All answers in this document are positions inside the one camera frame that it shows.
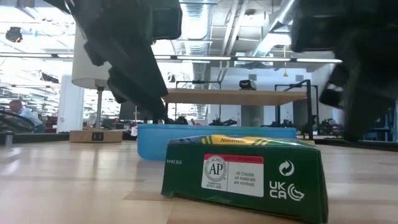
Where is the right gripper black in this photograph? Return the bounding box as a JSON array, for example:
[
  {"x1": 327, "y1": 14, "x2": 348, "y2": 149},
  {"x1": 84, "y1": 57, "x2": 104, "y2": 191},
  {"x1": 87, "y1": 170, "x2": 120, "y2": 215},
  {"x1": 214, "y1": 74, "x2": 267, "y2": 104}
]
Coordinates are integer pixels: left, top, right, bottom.
[{"x1": 290, "y1": 0, "x2": 398, "y2": 141}]

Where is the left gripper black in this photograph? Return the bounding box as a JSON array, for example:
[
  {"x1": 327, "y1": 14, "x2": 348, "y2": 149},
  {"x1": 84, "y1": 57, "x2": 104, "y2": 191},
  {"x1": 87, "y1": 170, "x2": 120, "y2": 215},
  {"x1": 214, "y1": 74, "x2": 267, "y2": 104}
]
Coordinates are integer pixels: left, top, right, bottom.
[{"x1": 46, "y1": 0, "x2": 183, "y2": 121}]

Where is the blue translucent plastic pencil box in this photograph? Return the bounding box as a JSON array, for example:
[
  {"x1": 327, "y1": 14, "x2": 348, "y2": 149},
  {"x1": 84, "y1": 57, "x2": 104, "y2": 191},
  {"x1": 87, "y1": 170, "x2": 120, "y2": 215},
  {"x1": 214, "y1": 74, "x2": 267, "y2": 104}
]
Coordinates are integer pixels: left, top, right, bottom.
[{"x1": 136, "y1": 123, "x2": 298, "y2": 162}]

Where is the green crayon box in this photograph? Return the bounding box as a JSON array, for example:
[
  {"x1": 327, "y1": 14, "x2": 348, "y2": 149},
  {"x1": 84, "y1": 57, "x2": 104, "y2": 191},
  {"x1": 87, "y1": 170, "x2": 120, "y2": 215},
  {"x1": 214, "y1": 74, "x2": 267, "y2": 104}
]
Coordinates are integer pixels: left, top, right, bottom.
[{"x1": 160, "y1": 134, "x2": 330, "y2": 224}]

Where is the black background monitor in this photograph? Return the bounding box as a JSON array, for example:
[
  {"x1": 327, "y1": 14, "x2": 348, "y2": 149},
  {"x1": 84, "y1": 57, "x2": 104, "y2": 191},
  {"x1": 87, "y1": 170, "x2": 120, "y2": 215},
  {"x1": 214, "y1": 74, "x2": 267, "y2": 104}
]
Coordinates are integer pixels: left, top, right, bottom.
[{"x1": 119, "y1": 101, "x2": 137, "y2": 121}]

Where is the person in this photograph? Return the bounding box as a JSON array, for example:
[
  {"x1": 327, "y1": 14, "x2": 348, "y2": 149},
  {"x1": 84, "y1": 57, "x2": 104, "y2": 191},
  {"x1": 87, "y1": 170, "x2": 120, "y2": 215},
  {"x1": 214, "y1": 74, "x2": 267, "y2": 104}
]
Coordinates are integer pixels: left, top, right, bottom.
[
  {"x1": 322, "y1": 118, "x2": 343, "y2": 136},
  {"x1": 8, "y1": 99, "x2": 46, "y2": 134}
]

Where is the white lamp with wooden base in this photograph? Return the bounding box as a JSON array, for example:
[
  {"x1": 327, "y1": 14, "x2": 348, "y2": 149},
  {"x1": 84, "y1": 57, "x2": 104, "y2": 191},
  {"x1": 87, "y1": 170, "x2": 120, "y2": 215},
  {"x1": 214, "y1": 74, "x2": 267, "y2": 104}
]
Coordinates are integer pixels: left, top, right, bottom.
[{"x1": 68, "y1": 24, "x2": 124, "y2": 143}]

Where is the white building column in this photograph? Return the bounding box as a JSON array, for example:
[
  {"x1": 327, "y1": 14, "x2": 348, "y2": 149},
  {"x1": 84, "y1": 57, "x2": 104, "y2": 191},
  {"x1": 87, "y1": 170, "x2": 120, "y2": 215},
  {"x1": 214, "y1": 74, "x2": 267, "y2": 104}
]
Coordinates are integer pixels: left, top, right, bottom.
[{"x1": 57, "y1": 73, "x2": 85, "y2": 134}]

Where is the wooden shelf with black legs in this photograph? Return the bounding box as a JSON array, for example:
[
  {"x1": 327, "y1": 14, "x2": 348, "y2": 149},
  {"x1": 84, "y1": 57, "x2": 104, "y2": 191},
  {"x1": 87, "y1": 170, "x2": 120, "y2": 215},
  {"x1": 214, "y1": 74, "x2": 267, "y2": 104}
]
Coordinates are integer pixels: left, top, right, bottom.
[{"x1": 161, "y1": 79, "x2": 320, "y2": 141}]

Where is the black ceiling-hung device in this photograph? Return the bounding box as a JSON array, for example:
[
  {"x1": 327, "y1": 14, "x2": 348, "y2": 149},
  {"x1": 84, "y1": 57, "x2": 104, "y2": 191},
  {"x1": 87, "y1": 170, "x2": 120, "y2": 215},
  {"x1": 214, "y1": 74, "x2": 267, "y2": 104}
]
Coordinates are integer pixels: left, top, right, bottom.
[{"x1": 5, "y1": 26, "x2": 24, "y2": 44}]

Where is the silver ribbed ceiling duct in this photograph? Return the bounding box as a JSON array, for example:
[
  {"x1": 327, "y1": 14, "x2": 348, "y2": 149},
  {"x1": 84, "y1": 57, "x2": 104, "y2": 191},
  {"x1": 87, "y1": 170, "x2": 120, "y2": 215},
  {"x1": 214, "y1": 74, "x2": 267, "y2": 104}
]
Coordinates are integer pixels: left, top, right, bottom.
[{"x1": 179, "y1": 2, "x2": 212, "y2": 82}]

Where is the silver slanted ceiling duct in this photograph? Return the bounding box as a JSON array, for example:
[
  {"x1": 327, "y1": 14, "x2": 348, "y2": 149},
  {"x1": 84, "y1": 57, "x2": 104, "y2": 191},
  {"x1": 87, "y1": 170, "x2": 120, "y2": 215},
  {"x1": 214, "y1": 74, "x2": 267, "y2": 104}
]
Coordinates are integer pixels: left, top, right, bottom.
[{"x1": 251, "y1": 0, "x2": 296, "y2": 58}]

